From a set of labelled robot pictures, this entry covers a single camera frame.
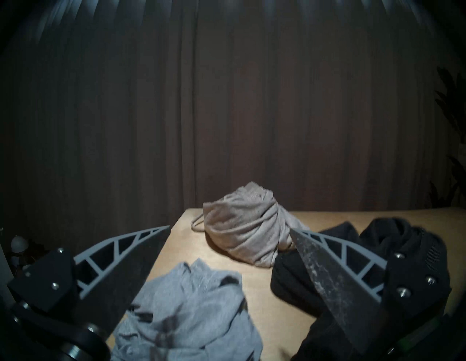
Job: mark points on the white mushroom lamp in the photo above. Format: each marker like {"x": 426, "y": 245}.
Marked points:
{"x": 19, "y": 244}

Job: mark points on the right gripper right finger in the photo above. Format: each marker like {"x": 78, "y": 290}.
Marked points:
{"x": 338, "y": 287}

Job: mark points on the light wooden table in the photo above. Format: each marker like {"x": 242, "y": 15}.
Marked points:
{"x": 269, "y": 320}

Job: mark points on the grey garment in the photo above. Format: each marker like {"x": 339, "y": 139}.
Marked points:
{"x": 189, "y": 313}

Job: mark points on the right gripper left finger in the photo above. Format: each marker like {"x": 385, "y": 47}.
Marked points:
{"x": 109, "y": 291}

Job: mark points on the black knit garment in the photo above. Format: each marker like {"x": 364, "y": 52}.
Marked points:
{"x": 291, "y": 287}

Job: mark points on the long pleated curtain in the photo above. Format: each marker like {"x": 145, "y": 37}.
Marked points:
{"x": 233, "y": 109}

